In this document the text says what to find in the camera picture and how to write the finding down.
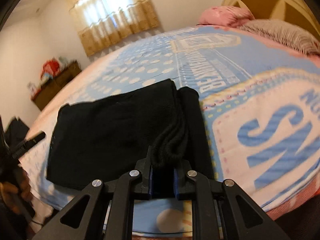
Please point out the left hand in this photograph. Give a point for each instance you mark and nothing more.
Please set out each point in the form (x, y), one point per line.
(9, 190)

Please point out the blue pink patterned bedspread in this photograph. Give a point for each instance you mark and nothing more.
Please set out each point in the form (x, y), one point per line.
(259, 101)

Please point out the striped pillow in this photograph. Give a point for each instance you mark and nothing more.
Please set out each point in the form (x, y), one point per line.
(284, 33)

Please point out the pink pillow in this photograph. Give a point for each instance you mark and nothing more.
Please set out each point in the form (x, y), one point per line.
(226, 16)

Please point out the red items on desk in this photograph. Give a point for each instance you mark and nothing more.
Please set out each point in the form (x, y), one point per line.
(50, 69)

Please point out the black pants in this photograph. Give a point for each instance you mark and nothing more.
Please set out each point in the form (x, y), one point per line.
(105, 138)

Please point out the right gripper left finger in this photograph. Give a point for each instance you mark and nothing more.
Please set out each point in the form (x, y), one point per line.
(102, 210)

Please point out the dark wooden desk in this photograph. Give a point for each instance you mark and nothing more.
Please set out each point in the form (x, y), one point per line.
(50, 89)

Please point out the cream wooden headboard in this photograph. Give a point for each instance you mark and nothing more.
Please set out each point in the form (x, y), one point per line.
(291, 11)

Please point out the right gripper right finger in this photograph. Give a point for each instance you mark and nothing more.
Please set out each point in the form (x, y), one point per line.
(222, 210)

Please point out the black folding chair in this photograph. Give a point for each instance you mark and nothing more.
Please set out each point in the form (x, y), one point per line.
(15, 132)

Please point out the beige patterned window curtain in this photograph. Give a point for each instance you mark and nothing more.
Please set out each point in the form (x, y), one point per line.
(104, 23)

